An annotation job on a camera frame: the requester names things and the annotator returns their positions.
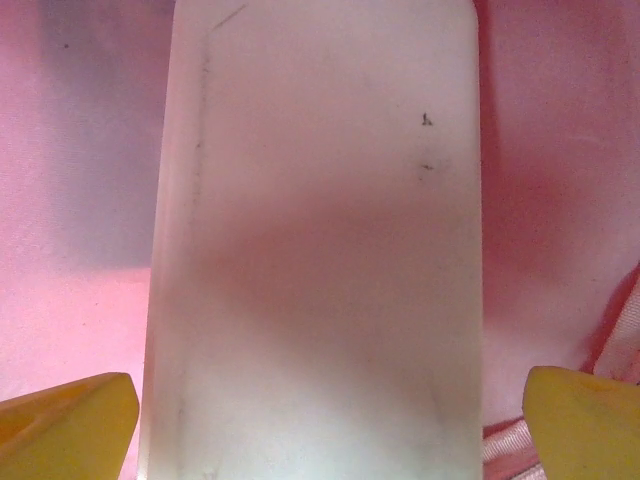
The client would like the translucent white plastic box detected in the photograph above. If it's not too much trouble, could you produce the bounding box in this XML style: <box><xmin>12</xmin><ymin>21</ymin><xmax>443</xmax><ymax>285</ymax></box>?
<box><xmin>139</xmin><ymin>0</ymin><xmax>485</xmax><ymax>480</ymax></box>

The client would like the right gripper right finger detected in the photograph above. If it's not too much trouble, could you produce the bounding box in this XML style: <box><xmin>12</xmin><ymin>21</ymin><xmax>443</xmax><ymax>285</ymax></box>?
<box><xmin>521</xmin><ymin>363</ymin><xmax>640</xmax><ymax>480</ymax></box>

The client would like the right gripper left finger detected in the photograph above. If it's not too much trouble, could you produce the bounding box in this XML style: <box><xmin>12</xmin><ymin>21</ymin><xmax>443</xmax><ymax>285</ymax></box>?
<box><xmin>0</xmin><ymin>370</ymin><xmax>141</xmax><ymax>480</ymax></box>

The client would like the pink student backpack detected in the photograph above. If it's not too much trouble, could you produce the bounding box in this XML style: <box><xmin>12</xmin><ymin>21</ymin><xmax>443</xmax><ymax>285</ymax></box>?
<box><xmin>0</xmin><ymin>0</ymin><xmax>640</xmax><ymax>480</ymax></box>

